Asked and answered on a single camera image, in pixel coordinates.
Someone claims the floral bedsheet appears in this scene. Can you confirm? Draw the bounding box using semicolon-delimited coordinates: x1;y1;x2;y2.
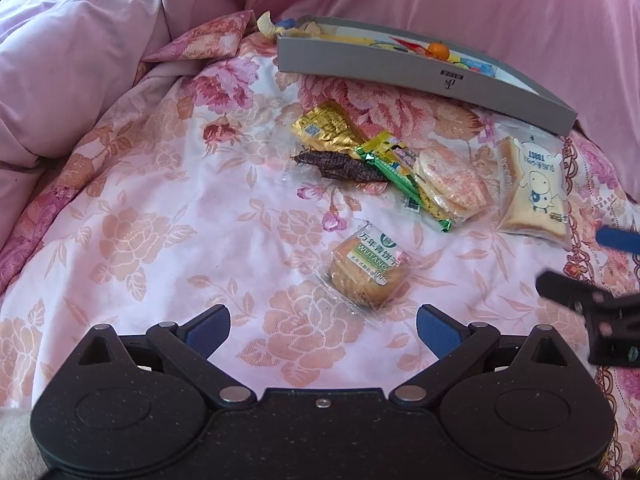
0;30;640;480

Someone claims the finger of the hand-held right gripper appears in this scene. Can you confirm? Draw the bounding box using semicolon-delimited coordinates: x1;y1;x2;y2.
535;270;640;367
596;226;640;257

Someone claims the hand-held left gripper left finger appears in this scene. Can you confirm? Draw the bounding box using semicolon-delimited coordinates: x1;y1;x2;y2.
69;304;252;409

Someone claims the floral pink pillow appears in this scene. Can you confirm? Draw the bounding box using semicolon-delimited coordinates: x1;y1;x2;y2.
141;9;259;64

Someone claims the round rice cracker packet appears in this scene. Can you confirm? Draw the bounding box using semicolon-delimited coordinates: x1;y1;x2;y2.
412;147;492;222

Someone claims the grey cardboard box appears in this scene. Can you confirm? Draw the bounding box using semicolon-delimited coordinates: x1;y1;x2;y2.
276;16;579;137

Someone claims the yellow cartoon printed paper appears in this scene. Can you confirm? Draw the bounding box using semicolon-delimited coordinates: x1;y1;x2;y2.
320;30;503;78

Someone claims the pink hanging sheet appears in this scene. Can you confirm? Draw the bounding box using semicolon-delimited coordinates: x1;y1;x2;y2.
154;0;640;132

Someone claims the yellow crumpled wrapper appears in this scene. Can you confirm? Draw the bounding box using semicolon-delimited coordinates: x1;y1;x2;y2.
256;9;322;39

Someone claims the toast bread packet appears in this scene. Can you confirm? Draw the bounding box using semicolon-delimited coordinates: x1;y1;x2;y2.
494;126;574;247

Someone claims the pink duvet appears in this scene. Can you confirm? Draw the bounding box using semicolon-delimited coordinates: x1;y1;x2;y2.
0;0;172;173

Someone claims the green snack packet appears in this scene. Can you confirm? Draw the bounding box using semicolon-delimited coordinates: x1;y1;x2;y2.
355;130;454;234

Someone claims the round biscuit clear packet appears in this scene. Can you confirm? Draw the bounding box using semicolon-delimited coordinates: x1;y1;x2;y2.
314;219;417;317

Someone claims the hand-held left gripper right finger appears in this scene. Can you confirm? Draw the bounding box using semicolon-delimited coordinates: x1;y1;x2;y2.
389;303;571;408

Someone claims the dark dried snack clear packet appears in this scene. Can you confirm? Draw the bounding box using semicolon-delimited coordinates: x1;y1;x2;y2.
286;147;389;184

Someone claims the gold foil snack packet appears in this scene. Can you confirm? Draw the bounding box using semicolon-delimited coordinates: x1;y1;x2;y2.
291;101;369;154

